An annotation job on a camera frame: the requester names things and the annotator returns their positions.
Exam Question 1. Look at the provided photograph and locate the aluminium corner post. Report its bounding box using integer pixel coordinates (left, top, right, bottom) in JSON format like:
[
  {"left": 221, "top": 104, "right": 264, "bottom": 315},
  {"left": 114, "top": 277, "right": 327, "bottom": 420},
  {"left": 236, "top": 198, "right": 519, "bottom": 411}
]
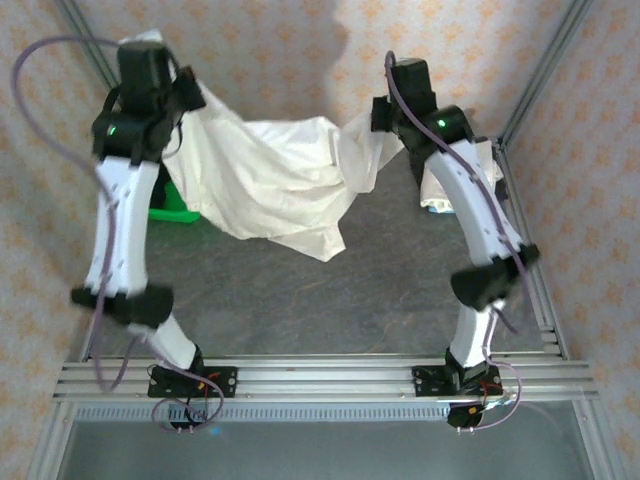
[
  {"left": 53, "top": 0, "right": 124, "bottom": 91},
  {"left": 498, "top": 0, "right": 596, "bottom": 147}
]

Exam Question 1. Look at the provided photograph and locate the folded white t-shirt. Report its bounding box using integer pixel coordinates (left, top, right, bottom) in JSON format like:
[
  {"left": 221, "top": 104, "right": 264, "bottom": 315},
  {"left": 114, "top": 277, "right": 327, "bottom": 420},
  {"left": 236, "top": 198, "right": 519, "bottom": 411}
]
[{"left": 418, "top": 138, "right": 504, "bottom": 212}]

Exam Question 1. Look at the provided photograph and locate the green plastic basket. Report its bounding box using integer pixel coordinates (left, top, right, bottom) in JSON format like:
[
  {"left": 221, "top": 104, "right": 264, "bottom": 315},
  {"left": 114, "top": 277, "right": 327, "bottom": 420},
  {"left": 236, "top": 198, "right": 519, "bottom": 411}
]
[{"left": 148, "top": 180, "right": 202, "bottom": 224}]

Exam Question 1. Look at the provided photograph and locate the wide aluminium base rail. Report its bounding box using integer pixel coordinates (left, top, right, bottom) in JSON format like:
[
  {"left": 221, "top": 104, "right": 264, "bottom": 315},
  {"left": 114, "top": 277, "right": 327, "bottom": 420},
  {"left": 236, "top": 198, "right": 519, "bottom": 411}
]
[{"left": 52, "top": 353, "right": 601, "bottom": 404}]

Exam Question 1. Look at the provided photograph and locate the grey slotted cable duct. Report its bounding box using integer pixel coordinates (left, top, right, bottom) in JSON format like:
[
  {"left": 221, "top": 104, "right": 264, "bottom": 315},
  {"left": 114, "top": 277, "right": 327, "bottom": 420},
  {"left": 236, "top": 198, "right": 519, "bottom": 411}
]
[{"left": 73, "top": 403, "right": 452, "bottom": 424}]

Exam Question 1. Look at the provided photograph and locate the large white t-shirt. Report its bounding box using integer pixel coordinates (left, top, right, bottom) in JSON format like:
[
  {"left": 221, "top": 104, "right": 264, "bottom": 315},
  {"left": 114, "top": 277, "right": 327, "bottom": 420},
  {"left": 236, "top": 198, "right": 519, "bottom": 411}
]
[{"left": 119, "top": 29, "right": 407, "bottom": 264}]

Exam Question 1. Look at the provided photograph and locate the aluminium side rail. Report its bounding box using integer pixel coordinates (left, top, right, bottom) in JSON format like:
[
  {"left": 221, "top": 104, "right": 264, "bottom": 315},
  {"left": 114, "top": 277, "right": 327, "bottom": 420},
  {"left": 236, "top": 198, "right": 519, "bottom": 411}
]
[
  {"left": 494, "top": 139, "right": 571, "bottom": 362},
  {"left": 77, "top": 319, "right": 101, "bottom": 362}
]

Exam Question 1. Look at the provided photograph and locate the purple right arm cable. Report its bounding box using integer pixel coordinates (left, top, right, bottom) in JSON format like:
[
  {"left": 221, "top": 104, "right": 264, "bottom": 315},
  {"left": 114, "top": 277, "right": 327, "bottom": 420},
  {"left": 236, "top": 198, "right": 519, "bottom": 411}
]
[{"left": 383, "top": 49, "right": 527, "bottom": 434}]

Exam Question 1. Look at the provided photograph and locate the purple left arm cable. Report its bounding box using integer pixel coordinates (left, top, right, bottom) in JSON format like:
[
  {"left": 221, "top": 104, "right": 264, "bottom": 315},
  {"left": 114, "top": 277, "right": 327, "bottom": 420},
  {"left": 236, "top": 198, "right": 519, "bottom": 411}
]
[{"left": 11, "top": 36, "right": 225, "bottom": 434}]

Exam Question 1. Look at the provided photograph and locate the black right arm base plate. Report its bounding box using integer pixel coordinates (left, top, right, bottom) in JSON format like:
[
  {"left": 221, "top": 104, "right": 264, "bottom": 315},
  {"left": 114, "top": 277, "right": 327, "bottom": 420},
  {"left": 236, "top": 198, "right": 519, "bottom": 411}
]
[{"left": 411, "top": 364, "right": 501, "bottom": 399}]

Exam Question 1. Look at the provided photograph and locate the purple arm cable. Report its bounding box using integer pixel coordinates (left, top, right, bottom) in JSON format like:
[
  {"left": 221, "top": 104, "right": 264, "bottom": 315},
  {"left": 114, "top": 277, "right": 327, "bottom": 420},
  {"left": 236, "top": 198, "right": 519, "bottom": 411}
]
[
  {"left": 11, "top": 36, "right": 225, "bottom": 434},
  {"left": 383, "top": 49, "right": 527, "bottom": 434}
]

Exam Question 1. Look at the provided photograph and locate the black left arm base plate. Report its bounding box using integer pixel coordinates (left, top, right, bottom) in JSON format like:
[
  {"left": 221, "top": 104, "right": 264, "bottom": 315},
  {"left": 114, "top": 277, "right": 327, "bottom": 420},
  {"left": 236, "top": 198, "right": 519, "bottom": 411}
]
[{"left": 147, "top": 365, "right": 239, "bottom": 399}]

